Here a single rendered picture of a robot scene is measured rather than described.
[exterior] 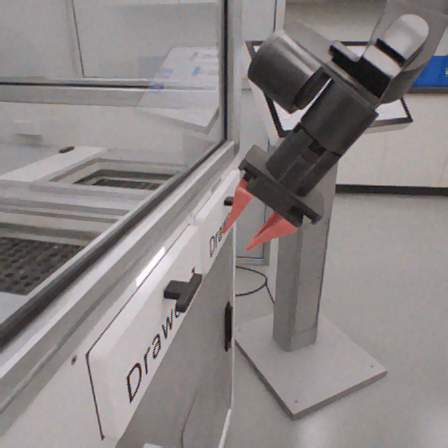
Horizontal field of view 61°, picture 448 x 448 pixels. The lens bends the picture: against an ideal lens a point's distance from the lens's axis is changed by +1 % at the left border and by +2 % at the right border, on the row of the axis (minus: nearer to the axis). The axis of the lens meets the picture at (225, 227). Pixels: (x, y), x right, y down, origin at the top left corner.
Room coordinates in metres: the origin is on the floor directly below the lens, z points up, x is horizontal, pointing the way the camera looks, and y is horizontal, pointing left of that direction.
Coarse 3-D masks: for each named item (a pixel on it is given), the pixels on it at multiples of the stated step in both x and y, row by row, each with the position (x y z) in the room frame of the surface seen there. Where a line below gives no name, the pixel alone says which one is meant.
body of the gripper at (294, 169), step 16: (304, 128) 0.39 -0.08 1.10; (288, 144) 0.38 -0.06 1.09; (304, 144) 0.37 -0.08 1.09; (256, 160) 0.39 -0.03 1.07; (272, 160) 0.39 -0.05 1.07; (288, 160) 0.37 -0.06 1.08; (304, 160) 0.36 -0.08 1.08; (320, 160) 0.36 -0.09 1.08; (336, 160) 0.37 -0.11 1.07; (256, 176) 0.38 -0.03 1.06; (272, 176) 0.38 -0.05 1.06; (288, 176) 0.37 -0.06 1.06; (304, 176) 0.37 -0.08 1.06; (320, 176) 0.37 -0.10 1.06; (288, 192) 0.36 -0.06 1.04; (304, 192) 0.37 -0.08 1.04; (320, 192) 0.42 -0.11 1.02; (304, 208) 0.36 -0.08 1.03; (320, 208) 0.37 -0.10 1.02
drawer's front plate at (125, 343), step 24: (192, 240) 0.50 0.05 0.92; (168, 264) 0.42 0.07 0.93; (192, 264) 0.50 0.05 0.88; (144, 288) 0.36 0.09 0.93; (120, 312) 0.32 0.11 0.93; (144, 312) 0.34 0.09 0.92; (168, 312) 0.40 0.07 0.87; (120, 336) 0.29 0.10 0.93; (144, 336) 0.33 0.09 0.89; (168, 336) 0.39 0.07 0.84; (96, 360) 0.26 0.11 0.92; (120, 360) 0.28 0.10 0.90; (144, 360) 0.32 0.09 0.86; (96, 384) 0.26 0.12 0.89; (120, 384) 0.27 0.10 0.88; (144, 384) 0.32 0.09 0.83; (120, 408) 0.27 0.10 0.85; (120, 432) 0.26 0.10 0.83
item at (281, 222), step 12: (252, 180) 0.37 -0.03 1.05; (252, 192) 0.37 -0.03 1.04; (264, 192) 0.37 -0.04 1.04; (276, 192) 0.37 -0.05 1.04; (276, 204) 0.37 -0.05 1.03; (288, 204) 0.36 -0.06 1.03; (276, 216) 0.42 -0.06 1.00; (288, 216) 0.36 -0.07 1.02; (300, 216) 0.38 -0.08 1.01; (264, 228) 0.41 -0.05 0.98; (276, 228) 0.37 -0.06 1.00; (288, 228) 0.36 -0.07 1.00; (252, 240) 0.41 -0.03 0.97; (264, 240) 0.38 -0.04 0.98
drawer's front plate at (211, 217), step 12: (228, 180) 0.76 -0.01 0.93; (216, 192) 0.69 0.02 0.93; (228, 192) 0.73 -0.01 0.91; (216, 204) 0.64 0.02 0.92; (204, 216) 0.57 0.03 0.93; (216, 216) 0.64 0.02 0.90; (228, 216) 0.73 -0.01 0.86; (204, 228) 0.56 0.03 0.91; (216, 228) 0.64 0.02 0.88; (204, 240) 0.56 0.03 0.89; (216, 240) 0.64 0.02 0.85; (204, 252) 0.56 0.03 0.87; (216, 252) 0.63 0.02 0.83; (204, 264) 0.56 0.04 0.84
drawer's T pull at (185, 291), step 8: (176, 280) 0.41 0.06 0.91; (192, 280) 0.41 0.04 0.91; (200, 280) 0.41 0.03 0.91; (168, 288) 0.39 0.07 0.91; (176, 288) 0.39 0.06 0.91; (184, 288) 0.39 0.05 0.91; (192, 288) 0.39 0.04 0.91; (168, 296) 0.38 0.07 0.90; (176, 296) 0.38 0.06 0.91; (184, 296) 0.37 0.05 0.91; (192, 296) 0.38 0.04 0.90; (176, 304) 0.36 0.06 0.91; (184, 304) 0.36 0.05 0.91
